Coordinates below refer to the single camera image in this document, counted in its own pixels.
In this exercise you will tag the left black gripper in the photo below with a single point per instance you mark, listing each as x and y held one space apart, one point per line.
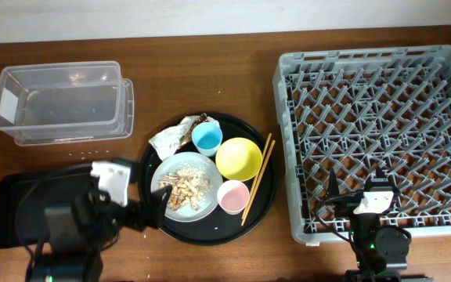
156 218

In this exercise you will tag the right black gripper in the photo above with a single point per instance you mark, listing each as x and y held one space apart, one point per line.
348 204

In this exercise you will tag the white napkin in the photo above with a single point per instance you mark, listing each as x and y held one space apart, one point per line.
166 143

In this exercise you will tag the gold snack wrapper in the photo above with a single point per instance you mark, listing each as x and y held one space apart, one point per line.
187 137

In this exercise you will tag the pink plastic cup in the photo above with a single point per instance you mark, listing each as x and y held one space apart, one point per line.
233 197

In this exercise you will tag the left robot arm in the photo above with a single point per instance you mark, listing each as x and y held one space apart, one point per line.
79 230

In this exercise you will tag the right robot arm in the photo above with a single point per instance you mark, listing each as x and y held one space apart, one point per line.
380 250

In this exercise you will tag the grey dishwasher rack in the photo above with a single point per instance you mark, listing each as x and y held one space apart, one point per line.
353 111

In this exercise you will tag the clear plastic waste bin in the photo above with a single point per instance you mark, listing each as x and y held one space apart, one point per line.
58 103

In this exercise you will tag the food scraps on plate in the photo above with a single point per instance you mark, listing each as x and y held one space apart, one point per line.
189 186

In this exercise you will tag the grey plate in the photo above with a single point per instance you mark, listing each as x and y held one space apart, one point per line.
193 160

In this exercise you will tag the blue plastic cup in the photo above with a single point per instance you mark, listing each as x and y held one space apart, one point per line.
207 138

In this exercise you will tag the round black serving tray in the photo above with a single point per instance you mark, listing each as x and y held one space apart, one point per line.
220 227

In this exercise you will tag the yellow plastic bowl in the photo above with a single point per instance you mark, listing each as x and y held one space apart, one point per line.
239 159

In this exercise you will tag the left wooden chopstick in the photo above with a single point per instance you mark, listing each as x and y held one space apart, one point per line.
254 184

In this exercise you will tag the wooden chopstick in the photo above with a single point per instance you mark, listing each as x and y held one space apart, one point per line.
254 184
260 180

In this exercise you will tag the right wooden chopstick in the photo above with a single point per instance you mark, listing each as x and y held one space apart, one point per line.
260 180

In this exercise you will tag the black rectangular tray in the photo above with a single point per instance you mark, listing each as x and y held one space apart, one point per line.
18 203

